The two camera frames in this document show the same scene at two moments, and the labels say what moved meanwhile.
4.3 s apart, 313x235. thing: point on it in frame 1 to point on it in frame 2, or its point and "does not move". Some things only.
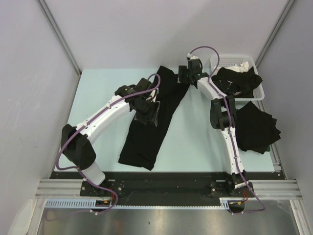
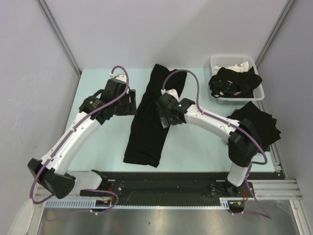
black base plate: (165, 188) does not move
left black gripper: (151, 116) to (130, 108)
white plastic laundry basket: (258, 91) does not move
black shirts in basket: (239, 83) does not move
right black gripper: (183, 70) to (163, 115)
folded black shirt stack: (256, 130) does not move
